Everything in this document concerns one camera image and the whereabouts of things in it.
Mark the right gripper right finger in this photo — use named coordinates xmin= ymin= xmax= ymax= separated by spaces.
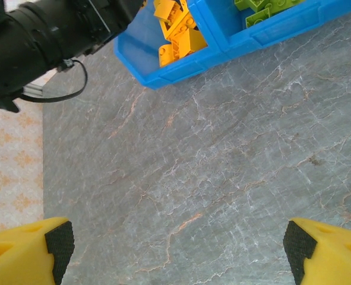
xmin=283 ymin=217 xmax=351 ymax=285

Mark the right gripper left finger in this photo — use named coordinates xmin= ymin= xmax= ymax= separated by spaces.
xmin=0 ymin=216 xmax=75 ymax=285

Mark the orange lego window frame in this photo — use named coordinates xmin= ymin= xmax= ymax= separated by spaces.
xmin=153 ymin=0 xmax=189 ymax=30

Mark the orange lego brick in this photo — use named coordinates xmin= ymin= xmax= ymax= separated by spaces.
xmin=158 ymin=44 xmax=181 ymax=68
xmin=166 ymin=16 xmax=208 ymax=57

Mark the green lego brick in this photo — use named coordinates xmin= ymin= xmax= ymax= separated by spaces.
xmin=268 ymin=0 xmax=306 ymax=15
xmin=245 ymin=7 xmax=273 ymax=30
xmin=233 ymin=0 xmax=271 ymax=12

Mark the blue plastic bin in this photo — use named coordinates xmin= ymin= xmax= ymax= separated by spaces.
xmin=188 ymin=0 xmax=351 ymax=60
xmin=113 ymin=0 xmax=228 ymax=91

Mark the aluminium table side rail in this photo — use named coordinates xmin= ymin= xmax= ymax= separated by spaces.
xmin=22 ymin=83 xmax=47 ymax=97

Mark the thin black left gripper cable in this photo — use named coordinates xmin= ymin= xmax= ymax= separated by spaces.
xmin=20 ymin=59 xmax=88 ymax=104

